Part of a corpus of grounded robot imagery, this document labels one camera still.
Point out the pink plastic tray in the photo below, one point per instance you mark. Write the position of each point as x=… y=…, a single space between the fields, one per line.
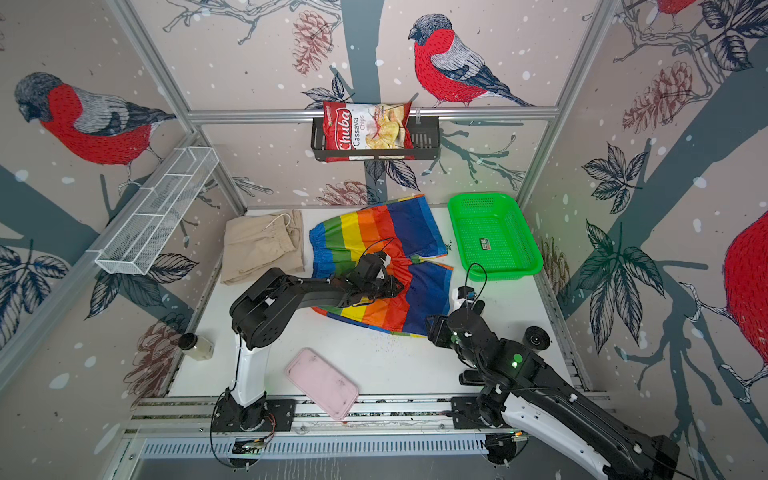
x=322 y=383

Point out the white wire wall basket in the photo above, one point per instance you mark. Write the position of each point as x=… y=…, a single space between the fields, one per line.
x=141 y=238

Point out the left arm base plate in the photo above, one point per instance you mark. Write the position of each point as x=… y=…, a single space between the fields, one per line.
x=264 y=415

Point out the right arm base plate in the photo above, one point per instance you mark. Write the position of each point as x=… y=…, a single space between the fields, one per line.
x=465 y=415

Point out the green plastic basket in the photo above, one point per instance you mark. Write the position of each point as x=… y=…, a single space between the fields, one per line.
x=493 y=239

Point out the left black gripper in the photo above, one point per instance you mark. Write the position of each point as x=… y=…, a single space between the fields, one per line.
x=391 y=289

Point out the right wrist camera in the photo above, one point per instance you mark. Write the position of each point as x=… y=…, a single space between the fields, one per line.
x=464 y=297

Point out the black wire wall basket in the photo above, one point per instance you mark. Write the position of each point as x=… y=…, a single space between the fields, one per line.
x=424 y=132

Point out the small bottle left side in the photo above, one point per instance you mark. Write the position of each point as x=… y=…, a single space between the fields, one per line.
x=195 y=346

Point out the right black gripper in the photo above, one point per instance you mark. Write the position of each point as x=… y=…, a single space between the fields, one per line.
x=438 y=329

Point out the red cassava chips bag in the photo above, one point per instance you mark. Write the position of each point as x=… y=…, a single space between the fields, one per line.
x=352 y=127

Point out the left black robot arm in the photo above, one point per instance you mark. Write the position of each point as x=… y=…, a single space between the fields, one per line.
x=261 y=314

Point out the white round cup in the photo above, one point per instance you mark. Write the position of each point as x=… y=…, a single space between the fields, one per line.
x=536 y=338

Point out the beige shorts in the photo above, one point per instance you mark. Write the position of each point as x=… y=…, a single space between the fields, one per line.
x=253 y=245

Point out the multicoloured shorts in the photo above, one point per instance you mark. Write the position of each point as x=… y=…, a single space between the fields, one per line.
x=407 y=232

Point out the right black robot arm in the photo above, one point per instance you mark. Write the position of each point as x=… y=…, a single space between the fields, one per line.
x=519 y=389

